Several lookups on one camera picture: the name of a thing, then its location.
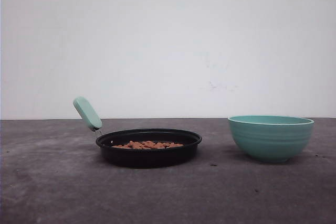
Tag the brown beef cubes pile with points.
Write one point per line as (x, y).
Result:
(148, 145)

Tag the black frying pan green handle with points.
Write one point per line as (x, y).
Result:
(139, 158)

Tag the teal ceramic bowl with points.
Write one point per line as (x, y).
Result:
(269, 138)

